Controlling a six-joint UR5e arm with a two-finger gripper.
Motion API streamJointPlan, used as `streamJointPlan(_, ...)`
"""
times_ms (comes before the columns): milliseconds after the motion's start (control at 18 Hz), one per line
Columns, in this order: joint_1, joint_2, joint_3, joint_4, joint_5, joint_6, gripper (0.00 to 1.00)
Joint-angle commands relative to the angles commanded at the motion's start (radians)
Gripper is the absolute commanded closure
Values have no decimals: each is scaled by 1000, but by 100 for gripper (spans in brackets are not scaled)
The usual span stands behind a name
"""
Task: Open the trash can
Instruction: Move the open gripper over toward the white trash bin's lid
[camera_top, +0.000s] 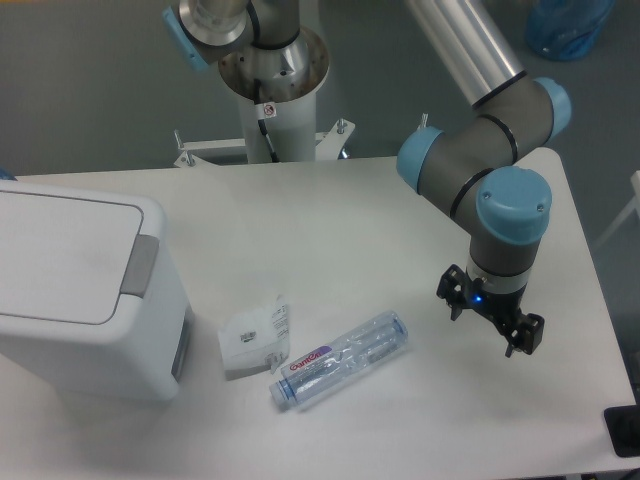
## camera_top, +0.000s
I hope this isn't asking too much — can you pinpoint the blue plastic bag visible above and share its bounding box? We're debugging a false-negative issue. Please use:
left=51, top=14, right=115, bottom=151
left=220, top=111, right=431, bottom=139
left=524, top=0, right=616, bottom=61

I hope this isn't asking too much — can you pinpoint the white push-top trash can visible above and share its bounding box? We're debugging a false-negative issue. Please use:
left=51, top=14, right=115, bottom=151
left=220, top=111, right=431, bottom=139
left=1, top=180, right=193, bottom=401

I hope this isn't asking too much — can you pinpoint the black device at table edge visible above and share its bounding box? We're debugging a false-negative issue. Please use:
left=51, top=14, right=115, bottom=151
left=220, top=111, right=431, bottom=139
left=603, top=405, right=639, bottom=458

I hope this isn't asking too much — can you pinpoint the crushed clear plastic bottle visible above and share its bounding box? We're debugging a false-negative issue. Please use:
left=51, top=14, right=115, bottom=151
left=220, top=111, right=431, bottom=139
left=269, top=311, right=408, bottom=411

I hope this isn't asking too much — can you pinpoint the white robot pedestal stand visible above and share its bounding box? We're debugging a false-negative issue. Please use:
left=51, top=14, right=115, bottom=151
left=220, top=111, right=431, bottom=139
left=172, top=27, right=431, bottom=169

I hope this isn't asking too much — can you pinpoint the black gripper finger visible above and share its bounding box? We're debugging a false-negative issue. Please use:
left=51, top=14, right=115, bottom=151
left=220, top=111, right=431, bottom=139
left=504, top=312, right=545, bottom=357
left=436, top=264, right=474, bottom=320

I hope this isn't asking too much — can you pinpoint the white face mask package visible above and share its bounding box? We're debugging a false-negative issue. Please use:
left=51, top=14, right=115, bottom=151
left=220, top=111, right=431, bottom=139
left=218, top=295, right=290, bottom=380

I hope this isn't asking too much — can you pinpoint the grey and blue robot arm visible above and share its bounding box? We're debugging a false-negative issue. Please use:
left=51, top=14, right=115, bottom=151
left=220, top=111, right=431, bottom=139
left=162, top=1, right=571, bottom=354

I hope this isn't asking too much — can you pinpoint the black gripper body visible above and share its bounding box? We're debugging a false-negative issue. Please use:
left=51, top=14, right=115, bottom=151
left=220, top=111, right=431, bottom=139
left=463, top=277, right=526, bottom=328

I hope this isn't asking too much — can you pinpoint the white frame at right edge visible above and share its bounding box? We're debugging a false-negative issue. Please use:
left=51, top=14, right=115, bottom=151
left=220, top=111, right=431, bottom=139
left=594, top=170, right=640, bottom=250

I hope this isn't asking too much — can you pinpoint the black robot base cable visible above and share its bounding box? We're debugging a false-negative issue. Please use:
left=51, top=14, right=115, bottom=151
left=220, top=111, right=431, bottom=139
left=252, top=78, right=280, bottom=164

